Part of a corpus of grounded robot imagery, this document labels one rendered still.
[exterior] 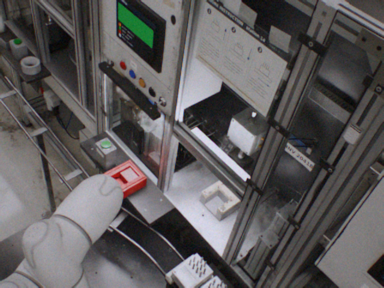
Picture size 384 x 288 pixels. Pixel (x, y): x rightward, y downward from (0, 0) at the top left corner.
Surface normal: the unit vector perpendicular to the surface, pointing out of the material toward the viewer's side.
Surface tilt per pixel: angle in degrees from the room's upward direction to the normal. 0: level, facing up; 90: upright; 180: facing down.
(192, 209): 0
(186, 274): 0
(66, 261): 64
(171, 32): 90
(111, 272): 0
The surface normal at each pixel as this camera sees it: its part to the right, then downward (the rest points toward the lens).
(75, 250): 0.75, 0.16
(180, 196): 0.13, -0.67
